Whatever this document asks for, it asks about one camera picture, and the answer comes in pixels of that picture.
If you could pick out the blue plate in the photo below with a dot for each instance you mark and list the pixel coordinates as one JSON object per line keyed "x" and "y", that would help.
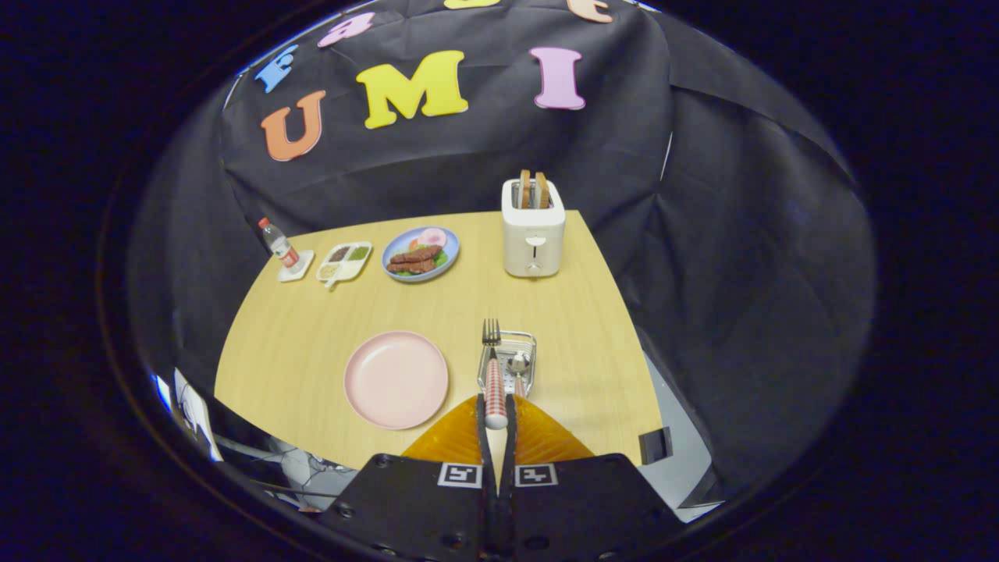
{"x": 398, "y": 238}

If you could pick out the clear plastic water bottle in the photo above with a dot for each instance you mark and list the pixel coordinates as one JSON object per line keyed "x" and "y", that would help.
{"x": 279, "y": 243}

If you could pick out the black backdrop cloth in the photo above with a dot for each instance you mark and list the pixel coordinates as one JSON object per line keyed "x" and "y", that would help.
{"x": 702, "y": 234}

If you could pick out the pink ham slice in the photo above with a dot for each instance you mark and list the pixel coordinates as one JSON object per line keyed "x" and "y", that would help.
{"x": 432, "y": 237}

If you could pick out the white toaster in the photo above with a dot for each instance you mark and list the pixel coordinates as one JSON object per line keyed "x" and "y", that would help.
{"x": 533, "y": 246}

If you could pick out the green lettuce leaf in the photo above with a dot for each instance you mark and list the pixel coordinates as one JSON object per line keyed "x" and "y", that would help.
{"x": 441, "y": 258}

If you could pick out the brown grilled sausage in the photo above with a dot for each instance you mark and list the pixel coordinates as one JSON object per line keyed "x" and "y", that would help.
{"x": 410, "y": 266}
{"x": 417, "y": 254}

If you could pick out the brown toast slice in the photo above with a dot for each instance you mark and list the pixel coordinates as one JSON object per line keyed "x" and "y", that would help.
{"x": 542, "y": 189}
{"x": 524, "y": 187}

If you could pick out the pink plate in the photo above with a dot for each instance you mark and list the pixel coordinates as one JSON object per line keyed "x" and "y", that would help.
{"x": 396, "y": 380}

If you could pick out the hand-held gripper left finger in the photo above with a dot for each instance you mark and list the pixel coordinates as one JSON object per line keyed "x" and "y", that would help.
{"x": 437, "y": 515}

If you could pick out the white divided condiment dish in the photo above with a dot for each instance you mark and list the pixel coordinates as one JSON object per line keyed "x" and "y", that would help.
{"x": 343, "y": 261}

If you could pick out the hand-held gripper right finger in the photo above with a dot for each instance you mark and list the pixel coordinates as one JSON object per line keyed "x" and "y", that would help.
{"x": 577, "y": 515}

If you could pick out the small black box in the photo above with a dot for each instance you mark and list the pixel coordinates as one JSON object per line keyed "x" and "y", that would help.
{"x": 655, "y": 446}

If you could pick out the small white square coaster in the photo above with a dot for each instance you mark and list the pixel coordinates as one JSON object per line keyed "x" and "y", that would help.
{"x": 303, "y": 269}

